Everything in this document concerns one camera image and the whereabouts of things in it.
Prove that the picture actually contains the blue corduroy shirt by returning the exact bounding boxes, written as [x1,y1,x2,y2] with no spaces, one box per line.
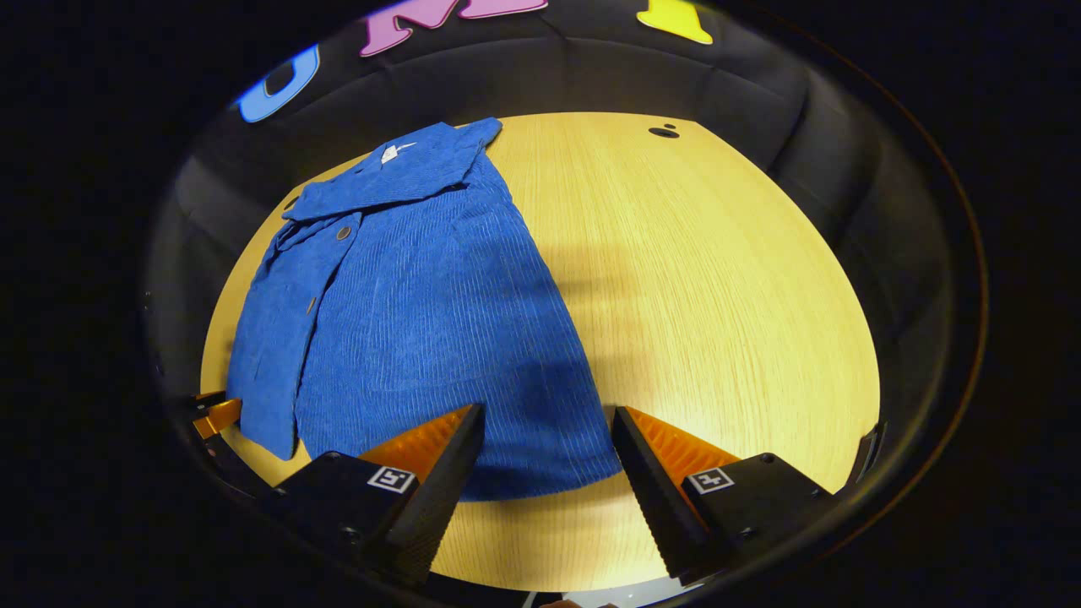
[225,117,623,502]

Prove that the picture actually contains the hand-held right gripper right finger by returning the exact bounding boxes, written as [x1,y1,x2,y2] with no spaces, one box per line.
[611,405,834,584]

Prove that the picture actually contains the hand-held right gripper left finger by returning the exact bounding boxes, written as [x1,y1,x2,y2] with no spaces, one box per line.
[260,403,487,589]

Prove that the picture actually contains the black backdrop cloth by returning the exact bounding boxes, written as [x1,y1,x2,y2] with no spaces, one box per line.
[142,0,959,491]

